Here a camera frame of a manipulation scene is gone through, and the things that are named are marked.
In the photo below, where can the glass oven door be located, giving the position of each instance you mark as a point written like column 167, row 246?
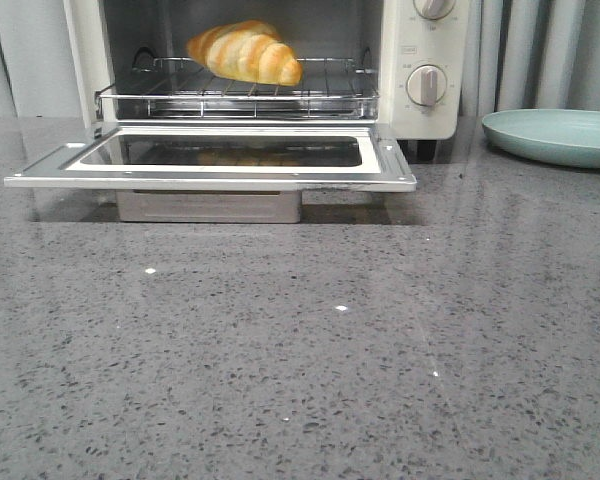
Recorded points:
column 226, row 158

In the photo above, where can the golden croissant bread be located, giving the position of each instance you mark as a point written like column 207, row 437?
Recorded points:
column 250, row 51

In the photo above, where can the black right oven foot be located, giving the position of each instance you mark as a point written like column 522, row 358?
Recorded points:
column 426, row 150

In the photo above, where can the lower beige oven knob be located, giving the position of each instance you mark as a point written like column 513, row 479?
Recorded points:
column 426, row 85

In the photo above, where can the beige oven knob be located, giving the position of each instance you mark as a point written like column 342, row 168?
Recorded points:
column 426, row 85
column 433, row 9

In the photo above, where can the white Toshiba toaster oven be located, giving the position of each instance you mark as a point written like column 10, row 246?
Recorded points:
column 109, row 38

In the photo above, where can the upper beige oven knob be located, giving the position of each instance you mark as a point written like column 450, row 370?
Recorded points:
column 433, row 9

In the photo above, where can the light green plate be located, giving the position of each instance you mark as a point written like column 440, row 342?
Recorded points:
column 562, row 137

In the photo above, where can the metal wire oven rack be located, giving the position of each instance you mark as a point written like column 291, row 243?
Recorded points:
column 331, row 89

